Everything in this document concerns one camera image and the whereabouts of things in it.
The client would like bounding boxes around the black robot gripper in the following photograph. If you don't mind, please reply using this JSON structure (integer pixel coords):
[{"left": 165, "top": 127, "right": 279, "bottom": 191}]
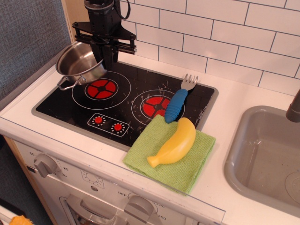
[{"left": 72, "top": 7, "right": 136, "bottom": 70}]

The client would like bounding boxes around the silver steel pot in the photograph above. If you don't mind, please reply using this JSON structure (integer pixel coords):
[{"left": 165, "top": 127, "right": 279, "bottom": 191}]
[{"left": 56, "top": 42, "right": 107, "bottom": 90}]

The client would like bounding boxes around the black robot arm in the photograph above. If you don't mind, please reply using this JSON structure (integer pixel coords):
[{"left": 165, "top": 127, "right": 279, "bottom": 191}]
[{"left": 72, "top": 0, "right": 136, "bottom": 70}]

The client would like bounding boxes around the black toy stove top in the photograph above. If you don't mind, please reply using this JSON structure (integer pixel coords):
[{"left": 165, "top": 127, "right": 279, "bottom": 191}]
[{"left": 31, "top": 54, "right": 219, "bottom": 152}]

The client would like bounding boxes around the yellow toy banana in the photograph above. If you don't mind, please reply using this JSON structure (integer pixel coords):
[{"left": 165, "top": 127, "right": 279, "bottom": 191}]
[{"left": 147, "top": 118, "right": 196, "bottom": 168}]

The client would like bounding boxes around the grey timer knob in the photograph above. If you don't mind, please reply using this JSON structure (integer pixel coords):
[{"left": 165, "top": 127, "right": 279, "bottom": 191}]
[{"left": 34, "top": 154, "right": 58, "bottom": 178}]

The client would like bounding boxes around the green cloth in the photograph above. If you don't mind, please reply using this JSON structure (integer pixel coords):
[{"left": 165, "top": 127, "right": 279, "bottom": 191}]
[{"left": 123, "top": 115, "right": 216, "bottom": 194}]

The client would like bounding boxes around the grey oven knob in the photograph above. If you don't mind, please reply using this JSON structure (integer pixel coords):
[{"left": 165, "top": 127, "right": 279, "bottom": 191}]
[{"left": 124, "top": 195, "right": 154, "bottom": 223}]

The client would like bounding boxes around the grey sink basin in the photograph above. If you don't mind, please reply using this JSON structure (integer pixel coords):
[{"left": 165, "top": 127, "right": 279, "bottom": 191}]
[{"left": 224, "top": 105, "right": 300, "bottom": 217}]

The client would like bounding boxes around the orange black object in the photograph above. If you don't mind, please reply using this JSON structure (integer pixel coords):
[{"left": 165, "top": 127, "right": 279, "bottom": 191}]
[{"left": 9, "top": 215, "right": 33, "bottom": 225}]

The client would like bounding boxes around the grey faucet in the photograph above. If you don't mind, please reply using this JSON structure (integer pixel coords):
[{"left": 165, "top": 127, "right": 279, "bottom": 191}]
[{"left": 286, "top": 90, "right": 300, "bottom": 123}]

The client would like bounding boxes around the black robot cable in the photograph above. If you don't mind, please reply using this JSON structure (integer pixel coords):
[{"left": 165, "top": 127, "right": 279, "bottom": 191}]
[{"left": 113, "top": 0, "right": 131, "bottom": 21}]

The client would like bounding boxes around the wooden side post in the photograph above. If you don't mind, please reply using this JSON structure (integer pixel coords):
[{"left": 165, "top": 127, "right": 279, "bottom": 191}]
[{"left": 61, "top": 0, "right": 89, "bottom": 43}]

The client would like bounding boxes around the blue handled fork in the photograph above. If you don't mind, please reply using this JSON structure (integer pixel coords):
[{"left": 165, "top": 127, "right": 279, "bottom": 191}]
[{"left": 165, "top": 74, "right": 198, "bottom": 123}]

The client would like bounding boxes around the grey oven door handle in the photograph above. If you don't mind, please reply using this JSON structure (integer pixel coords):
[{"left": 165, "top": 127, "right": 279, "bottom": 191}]
[{"left": 80, "top": 200, "right": 116, "bottom": 223}]

